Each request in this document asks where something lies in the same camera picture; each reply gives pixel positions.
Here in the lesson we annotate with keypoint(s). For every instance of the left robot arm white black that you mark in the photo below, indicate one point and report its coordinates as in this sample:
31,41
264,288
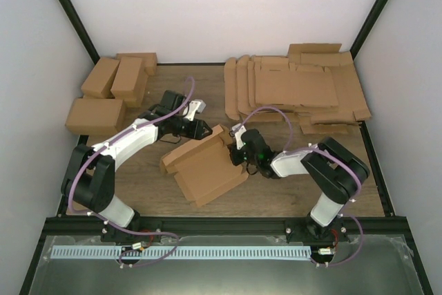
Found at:
89,181

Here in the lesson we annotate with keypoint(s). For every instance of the stack of flat cardboard blanks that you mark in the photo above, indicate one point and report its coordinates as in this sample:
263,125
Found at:
315,85

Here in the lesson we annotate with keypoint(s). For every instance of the folded cardboard box front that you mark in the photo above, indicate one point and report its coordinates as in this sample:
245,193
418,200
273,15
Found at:
96,116

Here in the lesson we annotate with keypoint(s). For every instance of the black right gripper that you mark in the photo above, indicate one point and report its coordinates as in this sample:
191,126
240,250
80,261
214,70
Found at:
235,160

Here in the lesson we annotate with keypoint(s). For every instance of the light blue slotted cable duct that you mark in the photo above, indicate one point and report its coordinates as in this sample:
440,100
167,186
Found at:
182,252

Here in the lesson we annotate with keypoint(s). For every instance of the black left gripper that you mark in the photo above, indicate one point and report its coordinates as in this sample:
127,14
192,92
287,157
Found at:
201,130

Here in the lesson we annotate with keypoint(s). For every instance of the cardboard box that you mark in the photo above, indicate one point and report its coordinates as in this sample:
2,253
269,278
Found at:
127,73
96,116
149,60
203,169
134,98
100,80

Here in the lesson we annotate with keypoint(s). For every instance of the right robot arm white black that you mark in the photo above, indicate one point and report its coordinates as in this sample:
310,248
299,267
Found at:
338,173

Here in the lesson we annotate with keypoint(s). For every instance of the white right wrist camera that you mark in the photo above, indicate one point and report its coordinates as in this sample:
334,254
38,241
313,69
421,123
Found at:
236,133

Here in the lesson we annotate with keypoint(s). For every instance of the black aluminium frame rail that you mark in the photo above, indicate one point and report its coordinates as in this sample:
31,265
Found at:
294,228

